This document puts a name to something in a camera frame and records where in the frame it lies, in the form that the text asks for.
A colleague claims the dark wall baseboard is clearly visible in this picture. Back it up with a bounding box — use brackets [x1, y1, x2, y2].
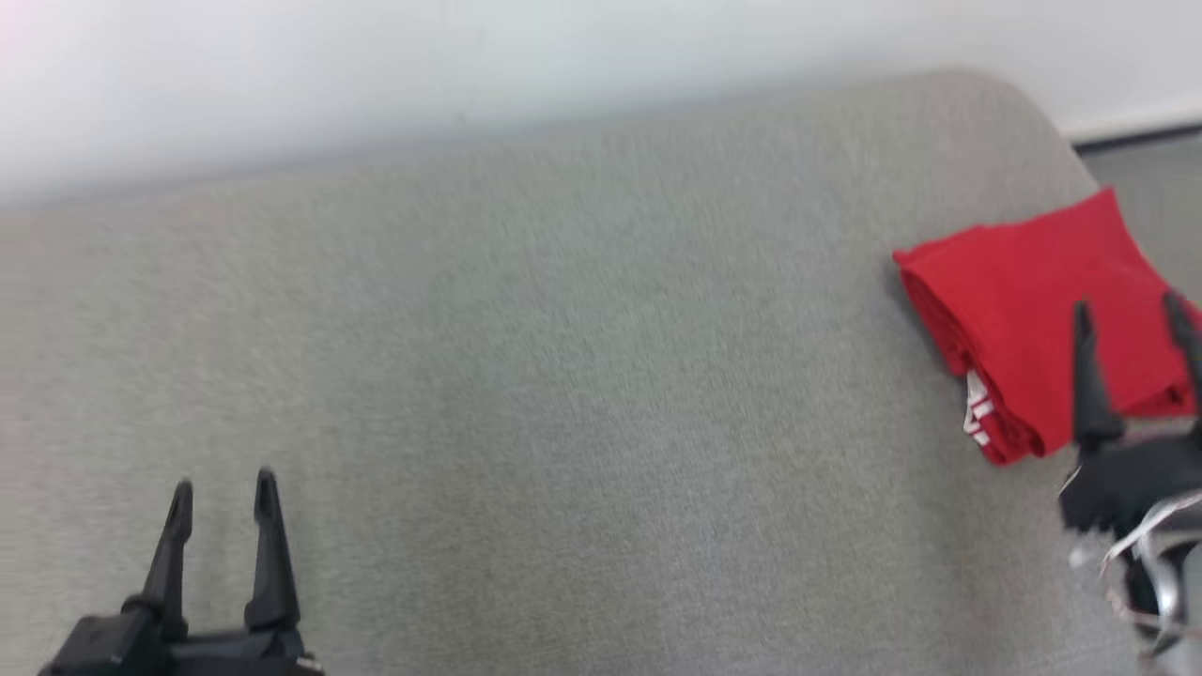
[1066, 120, 1202, 153]

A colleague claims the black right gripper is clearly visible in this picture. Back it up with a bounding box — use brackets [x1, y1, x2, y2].
[1059, 291, 1202, 536]

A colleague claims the red jersey with white sleeves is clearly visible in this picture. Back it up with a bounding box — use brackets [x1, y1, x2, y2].
[892, 186, 1202, 423]

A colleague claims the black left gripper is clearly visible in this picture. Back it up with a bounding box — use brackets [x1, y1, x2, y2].
[125, 469, 326, 676]

